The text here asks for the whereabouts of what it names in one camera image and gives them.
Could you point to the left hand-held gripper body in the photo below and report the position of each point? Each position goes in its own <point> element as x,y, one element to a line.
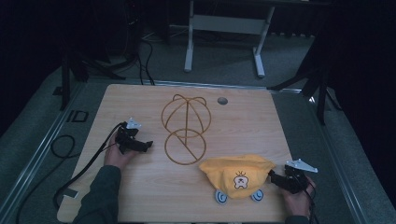
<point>127,136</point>

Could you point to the black tripod stand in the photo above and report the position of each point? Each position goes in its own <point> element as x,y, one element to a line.
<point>314,79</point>
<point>81,59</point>

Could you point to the person's left hand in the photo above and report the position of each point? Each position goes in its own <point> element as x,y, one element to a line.
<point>116,157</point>

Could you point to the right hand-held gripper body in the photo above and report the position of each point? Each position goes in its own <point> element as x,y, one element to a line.
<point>297,177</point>

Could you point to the white desk frame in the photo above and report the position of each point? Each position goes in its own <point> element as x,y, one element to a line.
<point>226,34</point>

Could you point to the person's right hand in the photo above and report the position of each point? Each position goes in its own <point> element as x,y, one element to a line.
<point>296,201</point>

